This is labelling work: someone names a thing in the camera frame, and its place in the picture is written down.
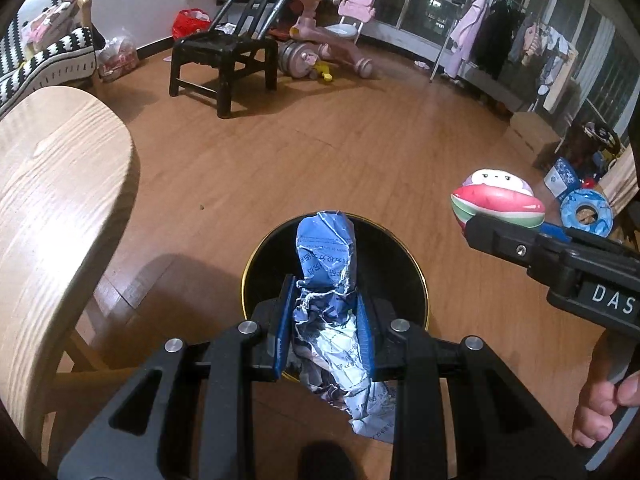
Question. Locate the blue tape roll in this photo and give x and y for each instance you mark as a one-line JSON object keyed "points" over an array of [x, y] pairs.
{"points": [[597, 205]]}

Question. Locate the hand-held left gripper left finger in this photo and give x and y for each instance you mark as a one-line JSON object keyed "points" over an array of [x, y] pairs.
{"points": [[285, 325]]}

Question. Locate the black wooden chair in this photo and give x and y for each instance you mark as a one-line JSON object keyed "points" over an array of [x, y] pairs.
{"points": [[220, 50]]}

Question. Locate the blue white box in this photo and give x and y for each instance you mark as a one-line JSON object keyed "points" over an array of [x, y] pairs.
{"points": [[562, 177]]}

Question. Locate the blue printed paper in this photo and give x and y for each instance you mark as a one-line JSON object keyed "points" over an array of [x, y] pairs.
{"points": [[325, 255]]}

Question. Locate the black hanging coat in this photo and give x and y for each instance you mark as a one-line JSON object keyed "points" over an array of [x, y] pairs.
{"points": [[497, 35]]}

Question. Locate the cardboard box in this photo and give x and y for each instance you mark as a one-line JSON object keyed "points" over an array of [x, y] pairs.
{"points": [[532, 132]]}

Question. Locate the pink printed bag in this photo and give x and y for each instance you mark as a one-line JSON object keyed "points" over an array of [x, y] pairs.
{"points": [[50, 25]]}

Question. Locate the red plastic bag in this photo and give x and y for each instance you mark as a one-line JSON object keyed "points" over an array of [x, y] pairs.
{"points": [[190, 22]]}

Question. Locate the yellow toy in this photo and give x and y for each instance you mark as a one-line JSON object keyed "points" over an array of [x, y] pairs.
{"points": [[324, 71]]}

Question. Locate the hanging light clothes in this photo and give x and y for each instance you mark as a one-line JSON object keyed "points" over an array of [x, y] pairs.
{"points": [[545, 55]]}

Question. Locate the black white striped sofa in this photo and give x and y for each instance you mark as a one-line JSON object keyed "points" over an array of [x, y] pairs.
{"points": [[30, 65]]}

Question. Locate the pink push tricycle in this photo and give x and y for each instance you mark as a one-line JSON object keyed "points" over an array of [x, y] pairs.
{"points": [[357, 5]]}

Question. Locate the watermelon squishy toy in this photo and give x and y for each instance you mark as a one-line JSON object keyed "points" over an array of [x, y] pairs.
{"points": [[495, 205]]}

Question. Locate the clear bag of pink packets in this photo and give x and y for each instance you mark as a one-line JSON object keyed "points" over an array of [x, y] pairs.
{"points": [[117, 57]]}

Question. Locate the round wooden table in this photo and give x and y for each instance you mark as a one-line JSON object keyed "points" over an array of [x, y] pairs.
{"points": [[55, 185]]}

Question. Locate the glass window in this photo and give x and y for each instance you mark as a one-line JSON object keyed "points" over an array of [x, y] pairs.
{"points": [[425, 5]]}

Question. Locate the pink ride-on toy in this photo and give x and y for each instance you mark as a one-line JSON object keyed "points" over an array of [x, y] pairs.
{"points": [[310, 30]]}

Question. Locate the black bin with gold rim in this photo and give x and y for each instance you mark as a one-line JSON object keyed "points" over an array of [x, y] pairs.
{"points": [[395, 270]]}

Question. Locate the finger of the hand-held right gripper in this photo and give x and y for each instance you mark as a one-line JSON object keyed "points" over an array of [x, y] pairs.
{"points": [[555, 230], [500, 240]]}

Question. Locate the metal clothes rack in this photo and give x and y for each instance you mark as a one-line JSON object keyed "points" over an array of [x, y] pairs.
{"points": [[440, 55]]}

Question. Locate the pink hanging coat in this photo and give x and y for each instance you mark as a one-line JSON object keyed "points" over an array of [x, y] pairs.
{"points": [[467, 35]]}

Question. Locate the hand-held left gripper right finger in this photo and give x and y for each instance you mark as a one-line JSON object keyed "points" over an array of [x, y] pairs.
{"points": [[366, 345]]}

